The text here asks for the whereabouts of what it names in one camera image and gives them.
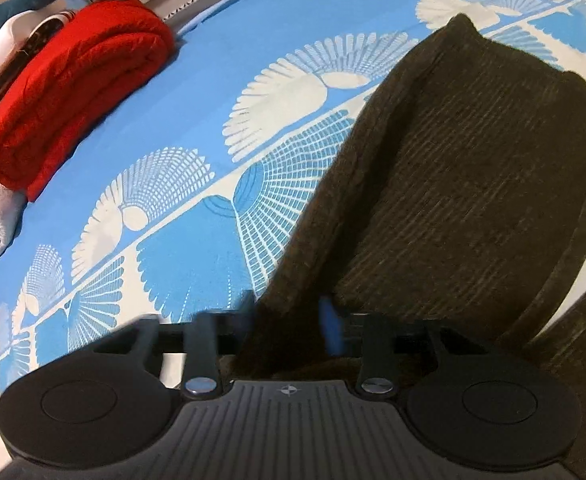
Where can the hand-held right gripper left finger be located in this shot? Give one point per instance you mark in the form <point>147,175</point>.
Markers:
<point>200,345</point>

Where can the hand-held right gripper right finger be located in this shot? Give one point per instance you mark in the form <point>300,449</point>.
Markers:
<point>332,327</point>

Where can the blue white printed bed sheet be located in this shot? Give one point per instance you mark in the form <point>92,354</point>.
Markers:
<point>198,85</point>

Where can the red folded blanket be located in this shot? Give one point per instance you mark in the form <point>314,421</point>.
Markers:
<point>73,85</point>

